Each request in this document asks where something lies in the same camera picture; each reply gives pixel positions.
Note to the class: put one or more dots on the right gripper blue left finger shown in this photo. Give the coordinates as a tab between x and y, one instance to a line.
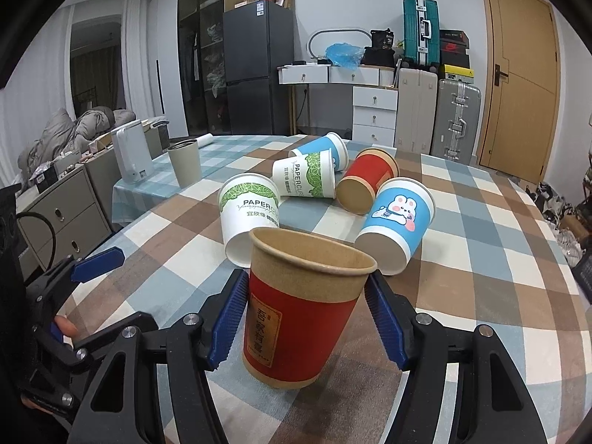
223	314

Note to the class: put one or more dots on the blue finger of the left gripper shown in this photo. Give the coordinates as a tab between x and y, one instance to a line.
97	265

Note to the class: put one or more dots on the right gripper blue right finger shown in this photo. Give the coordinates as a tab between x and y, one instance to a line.
378	296

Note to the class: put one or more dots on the red kraft paper cup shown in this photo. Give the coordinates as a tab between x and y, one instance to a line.
302	291

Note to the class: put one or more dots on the blue bunny paper cup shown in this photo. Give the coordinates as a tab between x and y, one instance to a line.
400	216

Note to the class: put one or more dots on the red kraft cup far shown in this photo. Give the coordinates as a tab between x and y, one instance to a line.
357	190

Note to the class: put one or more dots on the white green paper cup near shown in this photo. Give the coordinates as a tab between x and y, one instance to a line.
246	201

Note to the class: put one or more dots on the white green paper cup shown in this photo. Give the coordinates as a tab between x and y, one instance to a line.
306	175
246	201

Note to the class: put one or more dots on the white green paper cup far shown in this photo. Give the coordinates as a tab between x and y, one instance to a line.
306	175

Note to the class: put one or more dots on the blue paper cup far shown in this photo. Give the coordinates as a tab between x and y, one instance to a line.
331	141

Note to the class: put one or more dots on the person's left hand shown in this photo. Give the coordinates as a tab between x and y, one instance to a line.
68	329

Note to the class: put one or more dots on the white humidifier appliance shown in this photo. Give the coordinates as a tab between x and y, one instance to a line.
131	151

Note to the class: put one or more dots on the grey bedding pile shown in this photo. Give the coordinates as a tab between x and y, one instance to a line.
61	133

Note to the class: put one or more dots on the beige steel tumbler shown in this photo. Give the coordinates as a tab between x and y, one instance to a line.
185	159

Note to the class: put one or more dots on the white drawer desk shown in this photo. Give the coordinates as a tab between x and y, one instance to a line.
359	104

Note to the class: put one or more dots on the silver aluminium suitcase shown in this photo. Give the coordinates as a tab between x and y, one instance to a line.
456	121

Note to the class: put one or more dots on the beige suitcase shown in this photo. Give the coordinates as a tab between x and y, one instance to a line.
417	98

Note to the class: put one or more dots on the black bag on desk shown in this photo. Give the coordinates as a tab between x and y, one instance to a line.
380	52

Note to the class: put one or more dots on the blue plastic bag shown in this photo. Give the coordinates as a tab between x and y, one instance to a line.
344	55

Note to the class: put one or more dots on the stacked shoe boxes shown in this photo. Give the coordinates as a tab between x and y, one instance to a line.
455	61

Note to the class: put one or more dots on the teal suitcase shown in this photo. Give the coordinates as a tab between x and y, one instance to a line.
421	34

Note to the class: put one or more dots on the black refrigerator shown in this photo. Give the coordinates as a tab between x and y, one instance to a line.
258	39

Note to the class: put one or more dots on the wooden door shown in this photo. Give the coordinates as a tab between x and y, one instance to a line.
522	88

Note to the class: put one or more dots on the black glass cabinet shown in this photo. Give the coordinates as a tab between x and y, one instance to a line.
202	65

